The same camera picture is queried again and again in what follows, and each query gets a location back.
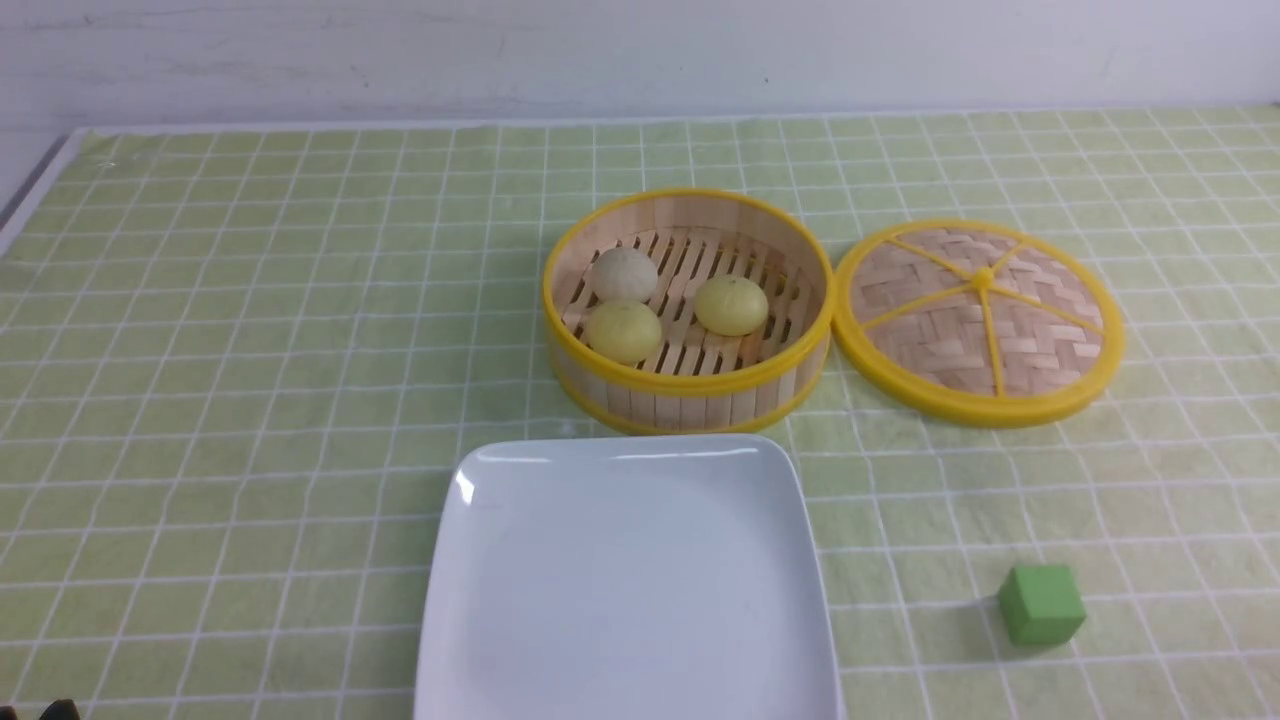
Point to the white steamed bun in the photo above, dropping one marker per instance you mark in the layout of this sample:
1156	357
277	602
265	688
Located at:
623	274

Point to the green checkered tablecloth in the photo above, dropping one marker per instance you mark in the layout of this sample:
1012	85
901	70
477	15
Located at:
238	370

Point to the green cube block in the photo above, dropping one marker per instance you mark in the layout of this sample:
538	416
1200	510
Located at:
1041	605

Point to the yellow bamboo steamer basket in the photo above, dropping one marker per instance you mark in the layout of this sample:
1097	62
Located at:
696	381

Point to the white square plate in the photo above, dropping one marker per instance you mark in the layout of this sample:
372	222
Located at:
665	577

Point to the yellow woven steamer lid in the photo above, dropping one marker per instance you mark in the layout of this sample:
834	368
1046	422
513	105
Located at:
977	323

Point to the dark object bottom left corner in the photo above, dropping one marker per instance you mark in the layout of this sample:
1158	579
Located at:
64	709

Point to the yellow bun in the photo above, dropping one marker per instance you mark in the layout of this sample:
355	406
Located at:
731	306
625	332

